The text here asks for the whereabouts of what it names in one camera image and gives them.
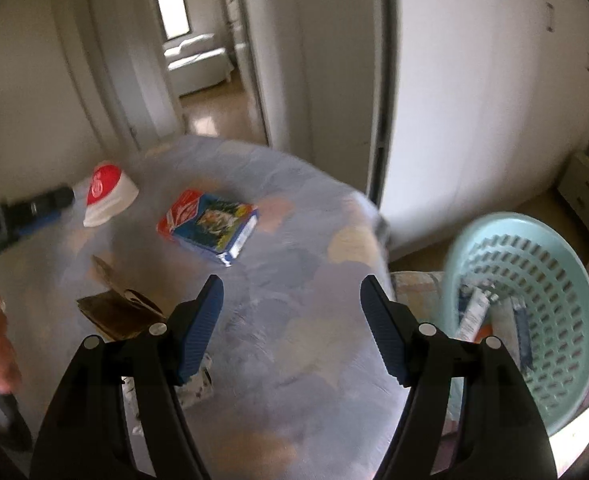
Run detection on brown paper bag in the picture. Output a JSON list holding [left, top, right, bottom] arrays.
[[77, 255, 168, 341]]

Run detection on teal plastic basket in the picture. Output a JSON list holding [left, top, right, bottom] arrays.
[[442, 211, 589, 438]]

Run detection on white wardrobe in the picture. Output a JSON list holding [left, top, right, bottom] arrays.
[[385, 0, 589, 256]]

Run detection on red and white cup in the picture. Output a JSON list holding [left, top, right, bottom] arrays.
[[72, 161, 140, 227]]

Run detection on beige nightstand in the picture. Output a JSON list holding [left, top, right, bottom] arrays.
[[557, 152, 589, 238]]

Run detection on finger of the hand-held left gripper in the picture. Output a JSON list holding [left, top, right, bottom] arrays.
[[4, 186, 76, 221], [17, 210, 68, 236]]

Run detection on blue box with red label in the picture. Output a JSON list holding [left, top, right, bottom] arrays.
[[156, 189, 260, 267]]

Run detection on window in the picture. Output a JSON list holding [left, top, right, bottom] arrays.
[[154, 0, 191, 41]]

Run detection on white door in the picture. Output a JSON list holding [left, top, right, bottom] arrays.
[[254, 0, 390, 201]]

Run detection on white printed carton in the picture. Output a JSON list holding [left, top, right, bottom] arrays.
[[455, 282, 495, 342]]

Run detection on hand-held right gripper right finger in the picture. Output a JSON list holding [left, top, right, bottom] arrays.
[[359, 274, 558, 480]]

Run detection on white sofa far room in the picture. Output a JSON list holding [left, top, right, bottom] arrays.
[[163, 34, 235, 97]]

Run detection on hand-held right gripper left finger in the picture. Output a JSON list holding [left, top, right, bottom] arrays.
[[29, 274, 225, 480]]

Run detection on white printed wrapper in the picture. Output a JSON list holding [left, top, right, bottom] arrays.
[[122, 352, 215, 433]]

